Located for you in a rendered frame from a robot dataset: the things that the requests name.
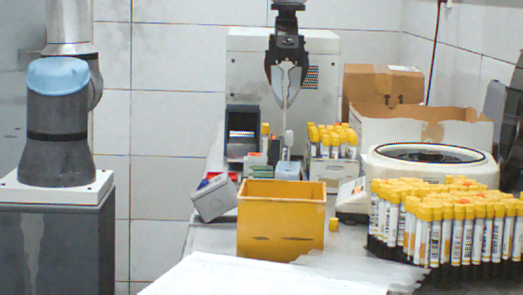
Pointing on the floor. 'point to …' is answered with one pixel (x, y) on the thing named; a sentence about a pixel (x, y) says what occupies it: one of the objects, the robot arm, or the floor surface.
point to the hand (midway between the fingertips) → (285, 103)
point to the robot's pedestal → (58, 247)
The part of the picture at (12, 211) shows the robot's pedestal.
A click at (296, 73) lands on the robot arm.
